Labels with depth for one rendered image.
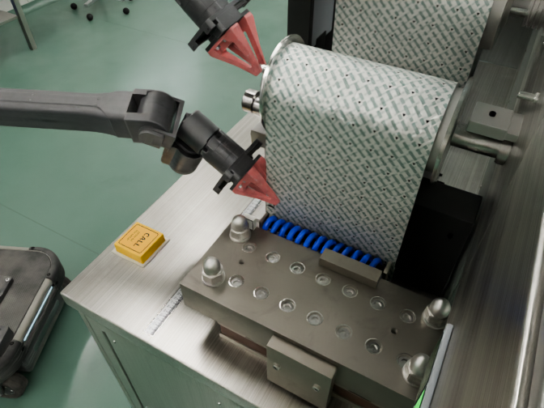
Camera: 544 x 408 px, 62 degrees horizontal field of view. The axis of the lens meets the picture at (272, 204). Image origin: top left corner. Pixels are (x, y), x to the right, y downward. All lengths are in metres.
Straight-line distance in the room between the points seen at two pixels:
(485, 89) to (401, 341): 1.00
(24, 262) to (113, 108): 1.27
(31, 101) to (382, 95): 0.54
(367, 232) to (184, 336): 0.36
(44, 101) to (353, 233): 0.53
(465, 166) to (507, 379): 1.00
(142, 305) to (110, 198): 1.61
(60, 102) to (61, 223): 1.64
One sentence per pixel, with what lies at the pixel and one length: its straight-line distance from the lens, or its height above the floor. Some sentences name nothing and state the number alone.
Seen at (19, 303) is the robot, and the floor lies 0.24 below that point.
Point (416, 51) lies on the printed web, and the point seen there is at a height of 1.26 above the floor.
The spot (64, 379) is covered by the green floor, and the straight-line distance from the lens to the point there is 1.91.
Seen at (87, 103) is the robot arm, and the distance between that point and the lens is 0.79.
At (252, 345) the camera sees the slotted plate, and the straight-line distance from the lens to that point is 0.77.
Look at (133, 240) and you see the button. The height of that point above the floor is 0.92.
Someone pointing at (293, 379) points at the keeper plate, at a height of 0.96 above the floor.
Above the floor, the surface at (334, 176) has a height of 1.17.
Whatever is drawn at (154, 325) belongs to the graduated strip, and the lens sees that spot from 0.84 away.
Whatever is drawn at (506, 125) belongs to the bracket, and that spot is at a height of 1.29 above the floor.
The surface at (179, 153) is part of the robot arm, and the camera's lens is 0.80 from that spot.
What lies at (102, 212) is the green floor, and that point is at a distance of 2.38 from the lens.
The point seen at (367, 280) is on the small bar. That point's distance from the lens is 0.71.
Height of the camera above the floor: 1.61
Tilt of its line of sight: 45 degrees down
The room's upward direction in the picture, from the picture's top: straight up
